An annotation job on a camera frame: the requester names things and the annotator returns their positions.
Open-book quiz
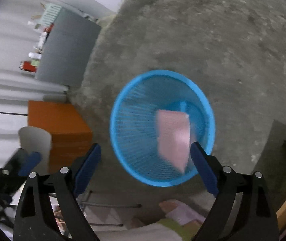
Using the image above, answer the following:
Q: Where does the pink paper bag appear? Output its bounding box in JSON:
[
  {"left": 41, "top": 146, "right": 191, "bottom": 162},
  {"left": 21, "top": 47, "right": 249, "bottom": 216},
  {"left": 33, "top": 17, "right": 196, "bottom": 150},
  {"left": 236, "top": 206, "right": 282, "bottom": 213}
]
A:
[{"left": 156, "top": 110, "right": 191, "bottom": 174}]

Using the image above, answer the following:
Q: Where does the purple slipper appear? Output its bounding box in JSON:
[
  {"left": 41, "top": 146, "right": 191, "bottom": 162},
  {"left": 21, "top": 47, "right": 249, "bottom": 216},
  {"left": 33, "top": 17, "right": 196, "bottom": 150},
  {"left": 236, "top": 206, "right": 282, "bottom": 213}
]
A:
[{"left": 159, "top": 200, "right": 205, "bottom": 225}]

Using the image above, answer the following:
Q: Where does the grey curtain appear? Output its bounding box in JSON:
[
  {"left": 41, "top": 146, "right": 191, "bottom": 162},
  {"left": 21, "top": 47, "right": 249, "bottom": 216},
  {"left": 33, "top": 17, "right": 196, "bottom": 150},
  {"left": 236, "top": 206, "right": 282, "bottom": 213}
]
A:
[{"left": 0, "top": 0, "right": 67, "bottom": 167}]

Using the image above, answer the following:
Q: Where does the white paper cup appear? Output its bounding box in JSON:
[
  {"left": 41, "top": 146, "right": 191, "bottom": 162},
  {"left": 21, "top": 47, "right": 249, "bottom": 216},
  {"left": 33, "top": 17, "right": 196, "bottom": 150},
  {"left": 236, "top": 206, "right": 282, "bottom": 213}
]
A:
[{"left": 18, "top": 126, "right": 52, "bottom": 175}]

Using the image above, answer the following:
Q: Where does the mint green calendar box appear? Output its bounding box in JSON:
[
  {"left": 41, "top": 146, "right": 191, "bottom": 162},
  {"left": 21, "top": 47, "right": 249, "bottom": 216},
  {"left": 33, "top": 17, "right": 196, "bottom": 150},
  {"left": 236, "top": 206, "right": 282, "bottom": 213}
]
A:
[{"left": 39, "top": 3, "right": 62, "bottom": 27}]

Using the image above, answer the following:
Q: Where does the blue plastic waste basket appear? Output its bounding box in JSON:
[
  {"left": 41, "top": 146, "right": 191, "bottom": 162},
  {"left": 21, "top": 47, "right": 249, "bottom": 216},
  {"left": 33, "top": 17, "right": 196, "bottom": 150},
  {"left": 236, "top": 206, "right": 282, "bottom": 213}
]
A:
[{"left": 110, "top": 70, "right": 216, "bottom": 187}]

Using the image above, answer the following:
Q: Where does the red thermos bottle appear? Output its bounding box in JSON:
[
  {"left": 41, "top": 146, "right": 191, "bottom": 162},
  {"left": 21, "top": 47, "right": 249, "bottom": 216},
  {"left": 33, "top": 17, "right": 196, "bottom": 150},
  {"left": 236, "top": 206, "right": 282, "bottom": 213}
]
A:
[{"left": 19, "top": 61, "right": 37, "bottom": 73}]

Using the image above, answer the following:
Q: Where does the grey cabinet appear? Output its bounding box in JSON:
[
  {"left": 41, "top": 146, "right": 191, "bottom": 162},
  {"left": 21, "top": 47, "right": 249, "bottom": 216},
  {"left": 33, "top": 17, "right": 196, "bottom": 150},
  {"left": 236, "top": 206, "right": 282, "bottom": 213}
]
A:
[{"left": 35, "top": 9, "right": 102, "bottom": 87}]

